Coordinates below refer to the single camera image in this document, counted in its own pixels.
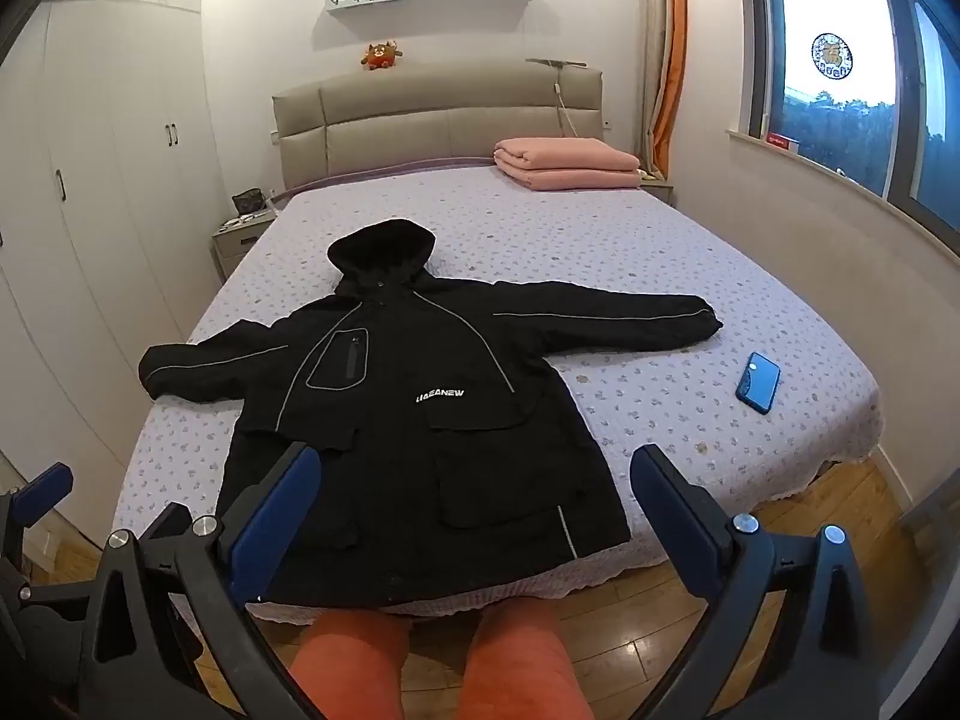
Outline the person's left leg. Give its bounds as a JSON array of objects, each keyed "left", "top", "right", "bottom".
[{"left": 289, "top": 606, "right": 411, "bottom": 720}]

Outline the round blue window sticker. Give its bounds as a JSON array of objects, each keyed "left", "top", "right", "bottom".
[{"left": 811, "top": 33, "right": 856, "bottom": 80}]

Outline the white wardrobe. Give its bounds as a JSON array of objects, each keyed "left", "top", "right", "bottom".
[{"left": 0, "top": 0, "right": 226, "bottom": 541}]

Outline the grey framed window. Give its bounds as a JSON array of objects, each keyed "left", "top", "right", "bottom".
[{"left": 735, "top": 0, "right": 960, "bottom": 232}]

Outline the black hooded jacket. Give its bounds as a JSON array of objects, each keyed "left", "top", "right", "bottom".
[{"left": 139, "top": 219, "right": 723, "bottom": 608}]

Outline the blue smartphone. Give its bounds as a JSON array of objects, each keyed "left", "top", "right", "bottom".
[{"left": 735, "top": 351, "right": 782, "bottom": 415}]

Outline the orange and beige curtain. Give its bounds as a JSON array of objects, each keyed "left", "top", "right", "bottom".
[{"left": 637, "top": 0, "right": 688, "bottom": 181}]

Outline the person's right leg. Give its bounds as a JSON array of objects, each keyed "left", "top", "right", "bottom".
[{"left": 463, "top": 595, "right": 580, "bottom": 720}]

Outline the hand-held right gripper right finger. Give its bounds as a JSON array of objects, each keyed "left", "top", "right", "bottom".
[{"left": 630, "top": 444, "right": 901, "bottom": 720}]

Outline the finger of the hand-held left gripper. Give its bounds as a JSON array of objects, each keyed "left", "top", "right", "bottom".
[{"left": 0, "top": 463, "right": 76, "bottom": 586}]

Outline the pink folded blanket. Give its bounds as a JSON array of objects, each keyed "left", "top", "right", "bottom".
[{"left": 493, "top": 137, "right": 641, "bottom": 192}]

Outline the beige padded headboard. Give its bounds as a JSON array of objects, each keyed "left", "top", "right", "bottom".
[{"left": 271, "top": 60, "right": 607, "bottom": 192}]

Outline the person's leg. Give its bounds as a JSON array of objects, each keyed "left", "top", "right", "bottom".
[
  {"left": 463, "top": 595, "right": 580, "bottom": 720},
  {"left": 289, "top": 606, "right": 411, "bottom": 720}
]

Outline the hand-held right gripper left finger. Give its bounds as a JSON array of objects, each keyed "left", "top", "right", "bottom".
[{"left": 73, "top": 441, "right": 332, "bottom": 720}]

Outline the orange plush toy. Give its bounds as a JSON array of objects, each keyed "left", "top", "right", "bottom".
[{"left": 360, "top": 41, "right": 404, "bottom": 73}]

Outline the beige nightstand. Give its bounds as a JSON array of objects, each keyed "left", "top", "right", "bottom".
[
  {"left": 211, "top": 210, "right": 282, "bottom": 282},
  {"left": 637, "top": 169, "right": 676, "bottom": 209}
]

